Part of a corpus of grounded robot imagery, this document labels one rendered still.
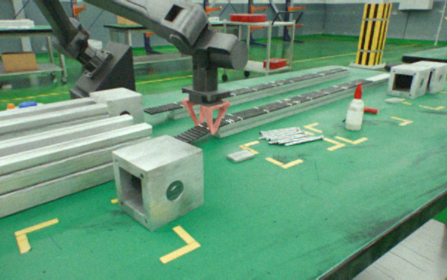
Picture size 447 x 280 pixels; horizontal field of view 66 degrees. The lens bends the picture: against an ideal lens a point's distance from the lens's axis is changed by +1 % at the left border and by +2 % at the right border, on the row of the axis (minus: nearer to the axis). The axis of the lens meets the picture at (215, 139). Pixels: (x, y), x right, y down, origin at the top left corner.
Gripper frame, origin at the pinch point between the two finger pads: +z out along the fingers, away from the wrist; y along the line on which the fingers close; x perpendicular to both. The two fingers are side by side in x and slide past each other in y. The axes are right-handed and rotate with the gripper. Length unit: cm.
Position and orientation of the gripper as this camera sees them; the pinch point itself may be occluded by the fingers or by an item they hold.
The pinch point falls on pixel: (206, 127)
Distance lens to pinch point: 79.3
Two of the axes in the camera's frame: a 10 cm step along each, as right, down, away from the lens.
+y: 6.6, 2.7, -7.0
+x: 7.5, -2.4, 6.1
